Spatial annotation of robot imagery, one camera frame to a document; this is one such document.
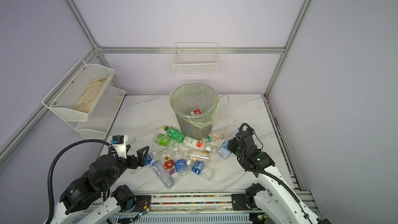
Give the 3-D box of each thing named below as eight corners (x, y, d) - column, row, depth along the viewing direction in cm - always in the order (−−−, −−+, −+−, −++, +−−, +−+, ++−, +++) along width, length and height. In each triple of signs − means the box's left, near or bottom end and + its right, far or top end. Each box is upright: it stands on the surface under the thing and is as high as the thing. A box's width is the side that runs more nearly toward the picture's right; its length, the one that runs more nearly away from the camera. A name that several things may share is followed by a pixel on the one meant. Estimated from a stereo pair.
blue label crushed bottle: (191, 171, 83) (190, 168, 80) (196, 160, 87) (196, 158, 84) (211, 182, 80) (211, 179, 77) (216, 170, 84) (216, 168, 81)
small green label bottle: (153, 142, 94) (151, 139, 92) (157, 135, 98) (155, 132, 95) (172, 148, 92) (171, 146, 89) (175, 141, 95) (175, 138, 92)
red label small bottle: (163, 172, 83) (161, 169, 80) (159, 153, 90) (158, 151, 87) (176, 167, 85) (176, 164, 82) (172, 149, 92) (171, 146, 89)
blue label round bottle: (176, 177, 81) (175, 175, 78) (173, 150, 91) (172, 147, 88) (188, 174, 82) (188, 172, 79) (185, 148, 92) (184, 145, 89)
